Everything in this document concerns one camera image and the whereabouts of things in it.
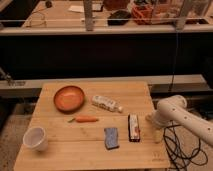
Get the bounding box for black whiteboard eraser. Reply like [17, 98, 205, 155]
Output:
[128, 114, 140, 142]

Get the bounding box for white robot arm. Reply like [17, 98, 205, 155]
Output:
[146, 95, 213, 148]

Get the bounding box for white plastic bottle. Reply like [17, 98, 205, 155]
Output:
[92, 95, 123, 113]

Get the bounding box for orange wooden bowl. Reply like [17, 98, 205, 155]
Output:
[53, 85, 85, 113]

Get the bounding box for orange toy carrot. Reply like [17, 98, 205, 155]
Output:
[68, 116, 99, 123]

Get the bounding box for wooden board table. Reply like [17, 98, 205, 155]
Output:
[14, 81, 170, 171]

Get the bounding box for black bowl on shelf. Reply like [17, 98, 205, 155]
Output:
[107, 10, 131, 26]

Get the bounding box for orange crate on shelf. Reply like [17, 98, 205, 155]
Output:
[131, 5, 153, 25]

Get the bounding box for white paper sheet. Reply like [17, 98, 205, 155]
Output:
[68, 5, 84, 13]

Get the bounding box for white paper cup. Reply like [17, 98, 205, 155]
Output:
[23, 127, 48, 151]

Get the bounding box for grey metal post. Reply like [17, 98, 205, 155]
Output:
[175, 0, 192, 30]
[83, 0, 93, 31]

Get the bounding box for grey metal post right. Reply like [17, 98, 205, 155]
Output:
[175, 0, 192, 30]

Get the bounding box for black floor cables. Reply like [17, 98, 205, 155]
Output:
[162, 121, 209, 171]

